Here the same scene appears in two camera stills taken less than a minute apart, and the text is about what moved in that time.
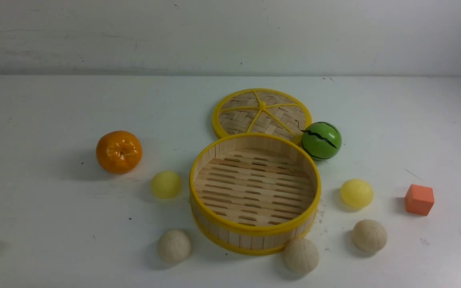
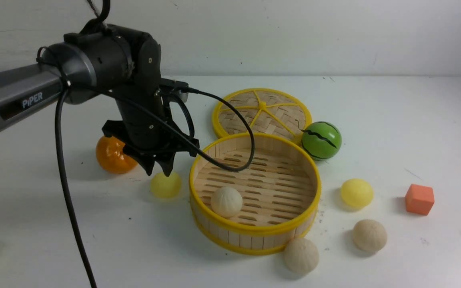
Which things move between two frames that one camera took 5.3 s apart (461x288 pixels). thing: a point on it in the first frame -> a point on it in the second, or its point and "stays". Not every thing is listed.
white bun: (369, 236) stays
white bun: (174, 246) -> (226, 201)
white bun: (300, 256) stays
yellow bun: (166, 184) stays
